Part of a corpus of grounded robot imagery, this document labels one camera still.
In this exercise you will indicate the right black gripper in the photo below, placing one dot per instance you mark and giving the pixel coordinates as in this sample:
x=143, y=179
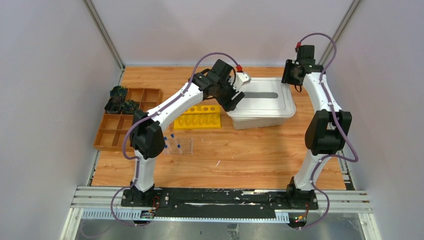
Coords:
x=287, y=78

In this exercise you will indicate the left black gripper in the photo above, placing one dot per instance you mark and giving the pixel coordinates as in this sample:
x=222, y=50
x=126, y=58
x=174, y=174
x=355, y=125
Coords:
x=232, y=100

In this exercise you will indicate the white plastic bin lid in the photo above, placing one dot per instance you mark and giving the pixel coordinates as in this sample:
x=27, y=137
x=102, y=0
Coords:
x=265, y=97

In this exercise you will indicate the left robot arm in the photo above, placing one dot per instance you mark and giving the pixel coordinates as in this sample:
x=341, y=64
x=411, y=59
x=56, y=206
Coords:
x=222, y=82

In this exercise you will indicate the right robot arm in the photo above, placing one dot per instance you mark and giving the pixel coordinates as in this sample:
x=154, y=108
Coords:
x=324, y=135

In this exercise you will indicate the yellow test tube rack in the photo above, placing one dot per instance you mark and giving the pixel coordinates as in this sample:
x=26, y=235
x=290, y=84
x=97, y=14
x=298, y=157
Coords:
x=199, y=117

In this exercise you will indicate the beige plastic bin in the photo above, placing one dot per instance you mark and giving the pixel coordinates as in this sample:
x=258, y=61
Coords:
x=251, y=122

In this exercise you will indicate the clear well plate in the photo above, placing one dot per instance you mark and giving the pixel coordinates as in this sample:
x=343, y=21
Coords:
x=187, y=145

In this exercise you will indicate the wooden compartment tray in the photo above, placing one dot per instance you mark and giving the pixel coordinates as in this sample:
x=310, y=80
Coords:
x=119, y=112

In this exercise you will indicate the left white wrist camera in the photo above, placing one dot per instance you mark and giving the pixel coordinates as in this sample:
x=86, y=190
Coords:
x=241, y=79

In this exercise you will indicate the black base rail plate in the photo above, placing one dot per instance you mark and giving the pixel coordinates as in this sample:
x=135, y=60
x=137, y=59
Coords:
x=220, y=203

